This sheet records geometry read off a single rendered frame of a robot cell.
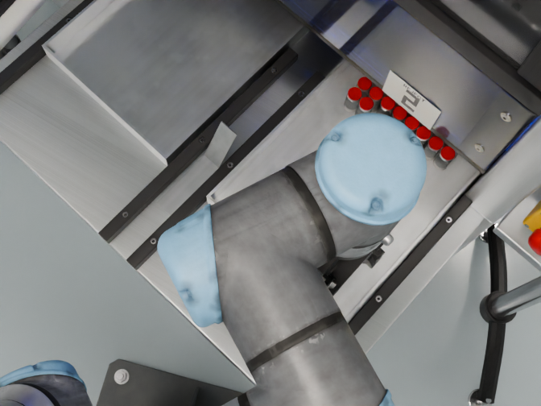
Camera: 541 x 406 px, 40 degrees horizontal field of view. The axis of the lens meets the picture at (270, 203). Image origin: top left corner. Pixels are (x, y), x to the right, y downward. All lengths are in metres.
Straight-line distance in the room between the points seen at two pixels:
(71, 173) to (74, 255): 0.90
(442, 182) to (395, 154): 0.62
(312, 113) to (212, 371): 0.96
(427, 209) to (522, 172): 0.19
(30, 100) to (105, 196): 0.19
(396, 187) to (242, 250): 0.11
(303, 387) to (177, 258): 0.12
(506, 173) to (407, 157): 0.49
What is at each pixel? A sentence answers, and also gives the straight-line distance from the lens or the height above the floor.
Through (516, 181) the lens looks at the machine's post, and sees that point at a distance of 0.98.
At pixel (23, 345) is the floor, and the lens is 2.00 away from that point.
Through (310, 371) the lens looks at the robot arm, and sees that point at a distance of 0.48.
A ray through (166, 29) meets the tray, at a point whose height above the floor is 0.88.
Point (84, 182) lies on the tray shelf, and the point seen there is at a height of 0.88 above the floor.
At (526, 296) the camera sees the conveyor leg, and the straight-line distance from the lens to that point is 1.67.
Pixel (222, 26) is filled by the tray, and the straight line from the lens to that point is 1.18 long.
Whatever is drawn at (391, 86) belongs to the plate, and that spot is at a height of 1.02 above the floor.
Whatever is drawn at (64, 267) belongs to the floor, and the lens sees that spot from 2.01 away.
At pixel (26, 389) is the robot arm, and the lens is 0.91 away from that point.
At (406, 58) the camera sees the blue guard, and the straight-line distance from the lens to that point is 0.94.
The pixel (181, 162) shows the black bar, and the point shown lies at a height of 0.90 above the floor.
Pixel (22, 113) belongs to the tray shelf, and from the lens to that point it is 1.17.
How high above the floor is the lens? 1.91
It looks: 74 degrees down
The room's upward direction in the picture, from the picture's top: 6 degrees clockwise
